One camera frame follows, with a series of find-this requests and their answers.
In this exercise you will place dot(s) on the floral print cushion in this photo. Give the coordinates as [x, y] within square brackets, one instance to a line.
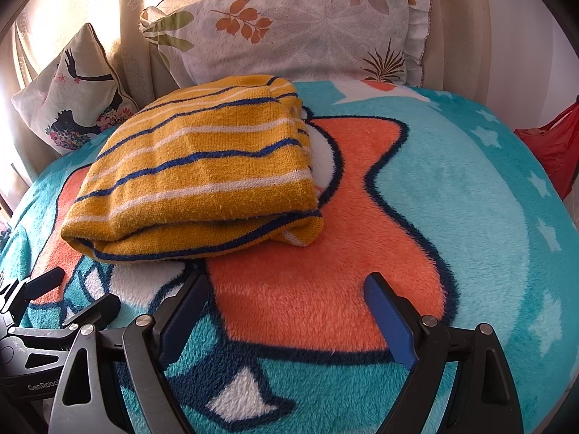
[72, 95]

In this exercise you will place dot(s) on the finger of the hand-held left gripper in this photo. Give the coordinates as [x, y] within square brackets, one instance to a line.
[92, 311]
[40, 284]

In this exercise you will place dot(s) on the yellow striped knit sweater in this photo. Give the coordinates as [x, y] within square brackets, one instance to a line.
[199, 167]

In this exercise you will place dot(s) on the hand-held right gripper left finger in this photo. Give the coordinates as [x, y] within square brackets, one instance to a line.
[181, 325]

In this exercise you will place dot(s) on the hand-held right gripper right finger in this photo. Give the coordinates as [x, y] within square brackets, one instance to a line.
[391, 321]

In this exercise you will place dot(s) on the leaf print pillow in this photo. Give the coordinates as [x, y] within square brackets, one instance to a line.
[294, 27]

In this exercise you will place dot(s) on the teal fleece printed blanket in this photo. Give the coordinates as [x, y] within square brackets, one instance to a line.
[452, 235]

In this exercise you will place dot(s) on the red bag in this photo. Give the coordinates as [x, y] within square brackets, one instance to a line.
[554, 144]

